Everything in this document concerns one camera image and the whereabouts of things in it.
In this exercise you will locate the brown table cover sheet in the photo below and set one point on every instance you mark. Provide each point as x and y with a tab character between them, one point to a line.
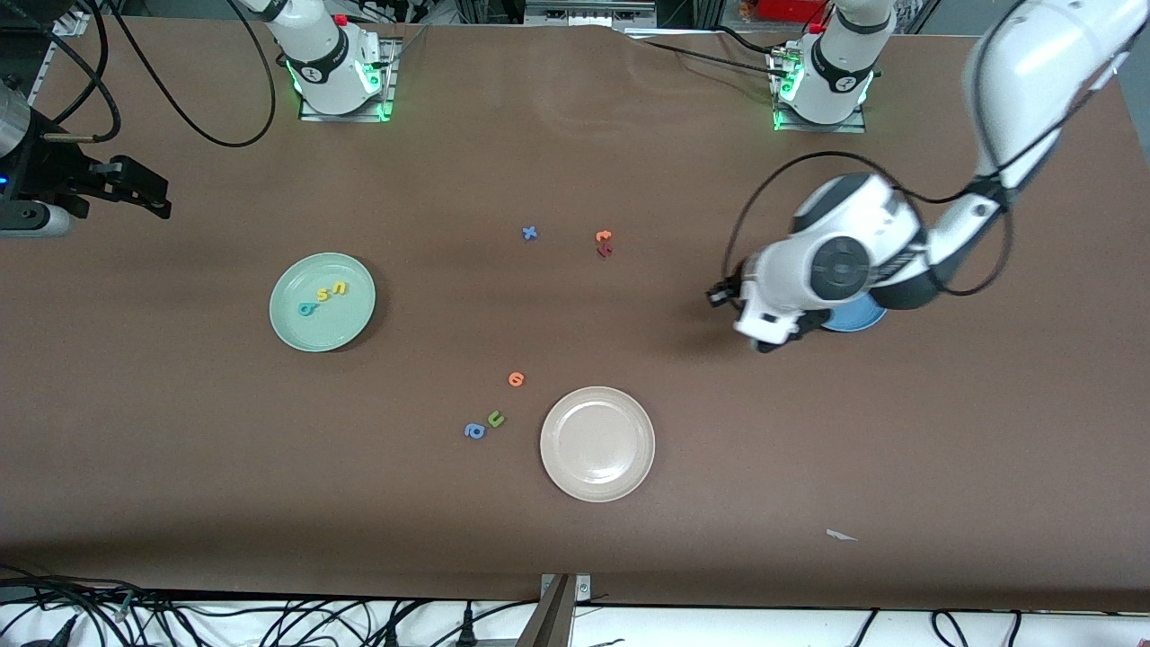
809	431

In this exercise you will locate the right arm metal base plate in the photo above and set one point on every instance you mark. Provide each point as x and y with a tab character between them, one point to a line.
346	117

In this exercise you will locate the blue plate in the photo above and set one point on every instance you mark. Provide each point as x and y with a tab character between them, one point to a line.
858	319

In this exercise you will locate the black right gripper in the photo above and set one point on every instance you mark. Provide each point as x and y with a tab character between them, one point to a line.
47	169

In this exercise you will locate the black power plug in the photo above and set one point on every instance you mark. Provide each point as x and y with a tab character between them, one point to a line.
466	629

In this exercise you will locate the white paper scrap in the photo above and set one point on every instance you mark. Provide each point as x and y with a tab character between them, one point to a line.
839	536

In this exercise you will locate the beige plate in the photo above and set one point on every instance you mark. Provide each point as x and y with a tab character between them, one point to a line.
597	444

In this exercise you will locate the aluminium frame post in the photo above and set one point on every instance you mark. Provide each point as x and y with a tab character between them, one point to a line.
557	620

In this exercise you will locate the grey metal box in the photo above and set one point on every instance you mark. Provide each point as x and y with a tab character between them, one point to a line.
584	11

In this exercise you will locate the red object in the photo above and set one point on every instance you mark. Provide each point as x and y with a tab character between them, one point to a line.
791	9

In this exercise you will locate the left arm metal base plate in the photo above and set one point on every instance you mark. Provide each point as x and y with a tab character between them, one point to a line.
822	128

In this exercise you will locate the blue letter a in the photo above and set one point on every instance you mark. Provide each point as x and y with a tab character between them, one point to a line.
474	431

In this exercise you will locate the green plate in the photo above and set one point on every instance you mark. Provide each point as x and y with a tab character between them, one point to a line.
322	328

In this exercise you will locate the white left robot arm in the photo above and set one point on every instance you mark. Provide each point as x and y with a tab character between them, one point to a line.
1033	72

